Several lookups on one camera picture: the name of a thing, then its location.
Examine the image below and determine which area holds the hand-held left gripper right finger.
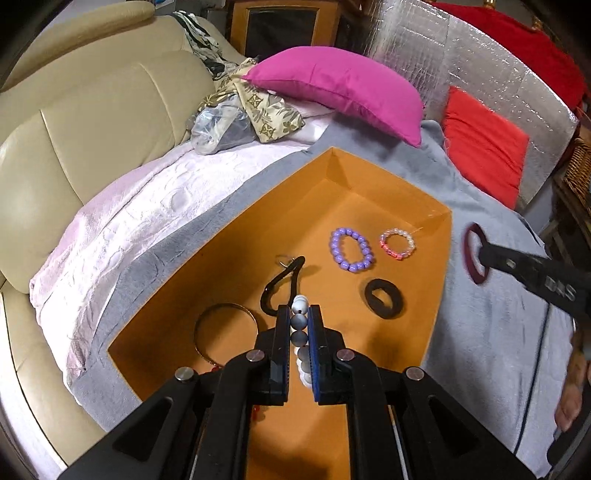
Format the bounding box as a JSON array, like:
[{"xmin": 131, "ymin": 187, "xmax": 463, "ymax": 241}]
[{"xmin": 310, "ymin": 305, "xmax": 541, "ymax": 480}]

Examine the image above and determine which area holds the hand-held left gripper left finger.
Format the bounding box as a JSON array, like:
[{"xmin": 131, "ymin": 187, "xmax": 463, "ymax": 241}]
[{"xmin": 60, "ymin": 307, "xmax": 291, "ymax": 480}]

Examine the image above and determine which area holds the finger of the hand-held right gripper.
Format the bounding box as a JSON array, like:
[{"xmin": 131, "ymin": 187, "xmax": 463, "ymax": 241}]
[{"xmin": 478, "ymin": 242, "xmax": 525, "ymax": 280}]

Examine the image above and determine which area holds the white pearl bead bracelet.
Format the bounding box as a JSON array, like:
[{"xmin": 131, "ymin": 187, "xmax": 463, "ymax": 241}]
[{"xmin": 290, "ymin": 294, "xmax": 314, "ymax": 389}]

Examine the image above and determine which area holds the maroon bangle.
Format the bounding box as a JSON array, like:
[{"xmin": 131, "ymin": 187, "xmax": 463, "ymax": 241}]
[{"xmin": 464, "ymin": 223, "xmax": 493, "ymax": 284}]

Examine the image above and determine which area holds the black cord with ring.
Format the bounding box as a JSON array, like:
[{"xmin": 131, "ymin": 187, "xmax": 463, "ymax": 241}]
[{"xmin": 261, "ymin": 255, "xmax": 307, "ymax": 317}]

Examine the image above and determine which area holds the black hair scrunchie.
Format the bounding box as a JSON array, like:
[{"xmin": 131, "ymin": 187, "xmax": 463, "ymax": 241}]
[{"xmin": 364, "ymin": 279, "xmax": 405, "ymax": 320}]

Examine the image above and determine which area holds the silver metal bangle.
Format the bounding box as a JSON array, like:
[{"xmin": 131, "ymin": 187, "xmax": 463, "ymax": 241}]
[{"xmin": 194, "ymin": 302, "xmax": 259, "ymax": 365}]

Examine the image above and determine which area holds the purple bead bracelet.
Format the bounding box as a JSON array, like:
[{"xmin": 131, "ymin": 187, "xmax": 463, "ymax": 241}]
[{"xmin": 329, "ymin": 227, "xmax": 374, "ymax": 274}]

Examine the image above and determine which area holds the pink clear bead bracelet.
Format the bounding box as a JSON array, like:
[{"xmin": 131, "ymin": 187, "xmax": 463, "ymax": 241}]
[{"xmin": 379, "ymin": 227, "xmax": 417, "ymax": 261}]

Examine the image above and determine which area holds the orange box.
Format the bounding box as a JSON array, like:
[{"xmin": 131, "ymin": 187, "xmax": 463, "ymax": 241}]
[{"xmin": 107, "ymin": 147, "xmax": 452, "ymax": 480}]

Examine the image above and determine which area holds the person's right hand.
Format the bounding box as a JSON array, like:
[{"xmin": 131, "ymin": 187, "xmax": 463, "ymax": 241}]
[{"xmin": 554, "ymin": 323, "xmax": 591, "ymax": 432}]

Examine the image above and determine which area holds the wooden shelf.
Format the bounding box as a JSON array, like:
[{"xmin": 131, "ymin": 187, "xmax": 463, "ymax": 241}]
[{"xmin": 542, "ymin": 173, "xmax": 591, "ymax": 264}]

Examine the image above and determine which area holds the grey blanket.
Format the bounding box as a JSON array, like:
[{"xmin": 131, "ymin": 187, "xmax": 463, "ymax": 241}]
[{"xmin": 69, "ymin": 119, "xmax": 578, "ymax": 480}]

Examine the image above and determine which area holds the red cushion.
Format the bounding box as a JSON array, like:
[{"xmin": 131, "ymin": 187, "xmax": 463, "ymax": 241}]
[{"xmin": 441, "ymin": 86, "xmax": 529, "ymax": 209}]

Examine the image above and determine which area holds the wicker basket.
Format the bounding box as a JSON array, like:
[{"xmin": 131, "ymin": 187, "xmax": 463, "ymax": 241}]
[{"xmin": 561, "ymin": 137, "xmax": 591, "ymax": 209}]

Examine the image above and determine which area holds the silver foil insulation sheet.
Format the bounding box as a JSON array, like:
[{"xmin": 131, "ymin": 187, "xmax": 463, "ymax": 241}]
[{"xmin": 362, "ymin": 0, "xmax": 580, "ymax": 213}]

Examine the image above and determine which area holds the pale pink textured blanket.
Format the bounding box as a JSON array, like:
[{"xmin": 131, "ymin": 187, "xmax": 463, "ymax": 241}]
[{"xmin": 30, "ymin": 104, "xmax": 335, "ymax": 386}]

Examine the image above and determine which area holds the red blanket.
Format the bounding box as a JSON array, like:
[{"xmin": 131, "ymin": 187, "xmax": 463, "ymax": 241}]
[{"xmin": 429, "ymin": 2, "xmax": 588, "ymax": 112}]

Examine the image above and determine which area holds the clear plastic bag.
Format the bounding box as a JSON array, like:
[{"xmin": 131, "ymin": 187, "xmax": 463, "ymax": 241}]
[{"xmin": 191, "ymin": 98, "xmax": 260, "ymax": 156}]

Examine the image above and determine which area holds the magenta pillow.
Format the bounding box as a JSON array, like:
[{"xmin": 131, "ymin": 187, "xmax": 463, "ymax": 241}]
[{"xmin": 242, "ymin": 46, "xmax": 424, "ymax": 148}]

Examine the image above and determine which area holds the beige patterned cloth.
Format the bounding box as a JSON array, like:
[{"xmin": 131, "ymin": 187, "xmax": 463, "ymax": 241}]
[{"xmin": 187, "ymin": 58, "xmax": 306, "ymax": 145}]

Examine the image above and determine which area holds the beige leather sofa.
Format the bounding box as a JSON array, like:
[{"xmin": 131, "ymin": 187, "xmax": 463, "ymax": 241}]
[{"xmin": 0, "ymin": 0, "xmax": 250, "ymax": 462}]

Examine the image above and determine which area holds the wooden cabinet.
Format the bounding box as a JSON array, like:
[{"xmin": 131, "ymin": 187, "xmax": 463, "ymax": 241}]
[{"xmin": 230, "ymin": 0, "xmax": 343, "ymax": 62}]

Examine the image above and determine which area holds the green floral cloth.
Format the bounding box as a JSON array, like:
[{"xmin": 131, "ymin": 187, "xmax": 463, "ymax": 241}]
[{"xmin": 173, "ymin": 10, "xmax": 234, "ymax": 80}]

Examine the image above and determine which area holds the blue cable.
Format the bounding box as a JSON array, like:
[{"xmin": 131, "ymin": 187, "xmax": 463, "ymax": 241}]
[{"xmin": 515, "ymin": 308, "xmax": 551, "ymax": 457}]

